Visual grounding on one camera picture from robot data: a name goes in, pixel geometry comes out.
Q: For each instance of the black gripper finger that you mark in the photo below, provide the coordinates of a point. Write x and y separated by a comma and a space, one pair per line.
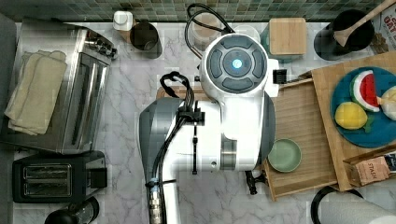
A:
252, 181

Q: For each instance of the wooden drawer tray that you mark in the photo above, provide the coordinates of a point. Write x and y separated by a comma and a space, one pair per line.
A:
298, 118

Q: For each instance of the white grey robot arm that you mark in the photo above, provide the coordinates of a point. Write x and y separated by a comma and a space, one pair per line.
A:
232, 129

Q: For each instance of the green ceramic bowl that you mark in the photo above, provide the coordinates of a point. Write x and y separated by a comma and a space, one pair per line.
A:
285, 155

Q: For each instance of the wooden cutting board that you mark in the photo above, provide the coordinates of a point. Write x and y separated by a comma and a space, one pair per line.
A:
180, 91

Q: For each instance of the stash tea bag box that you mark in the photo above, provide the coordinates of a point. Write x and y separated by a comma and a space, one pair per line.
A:
373, 170

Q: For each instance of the yellow toy lemon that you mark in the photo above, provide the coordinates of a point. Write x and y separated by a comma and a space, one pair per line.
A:
350, 116

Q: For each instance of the wooden cabinet top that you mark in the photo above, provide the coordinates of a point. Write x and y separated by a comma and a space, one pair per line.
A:
346, 155

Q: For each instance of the toy watermelon slice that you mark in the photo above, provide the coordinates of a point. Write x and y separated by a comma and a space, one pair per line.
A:
363, 91

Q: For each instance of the teal container wooden lid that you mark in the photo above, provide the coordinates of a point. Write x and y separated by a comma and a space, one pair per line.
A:
284, 39

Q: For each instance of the white stacked plates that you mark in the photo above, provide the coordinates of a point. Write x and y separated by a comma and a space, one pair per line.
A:
248, 31

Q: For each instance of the glass jar with powder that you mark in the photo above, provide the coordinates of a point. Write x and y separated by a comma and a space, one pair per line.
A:
202, 36

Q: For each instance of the black utensil holder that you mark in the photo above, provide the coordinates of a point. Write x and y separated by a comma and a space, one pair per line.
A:
328, 49

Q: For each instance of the white toy garlic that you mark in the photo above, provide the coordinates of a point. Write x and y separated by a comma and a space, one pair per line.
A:
388, 103

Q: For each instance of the wooden spatula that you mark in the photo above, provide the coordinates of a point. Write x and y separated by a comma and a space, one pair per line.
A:
342, 36

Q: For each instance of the dark metal cup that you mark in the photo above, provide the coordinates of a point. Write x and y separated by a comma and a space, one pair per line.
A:
145, 37

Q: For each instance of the stainless toaster oven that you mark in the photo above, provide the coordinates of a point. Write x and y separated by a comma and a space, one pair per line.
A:
73, 125

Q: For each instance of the black two-slot toaster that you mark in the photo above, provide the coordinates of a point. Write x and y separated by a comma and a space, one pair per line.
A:
56, 178

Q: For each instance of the white salt shaker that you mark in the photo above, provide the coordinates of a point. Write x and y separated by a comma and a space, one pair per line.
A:
123, 20

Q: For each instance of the oat cereal box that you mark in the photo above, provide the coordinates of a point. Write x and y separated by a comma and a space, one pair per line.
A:
385, 31

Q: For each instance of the beige folded towel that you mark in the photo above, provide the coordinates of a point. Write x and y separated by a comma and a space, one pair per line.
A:
32, 103

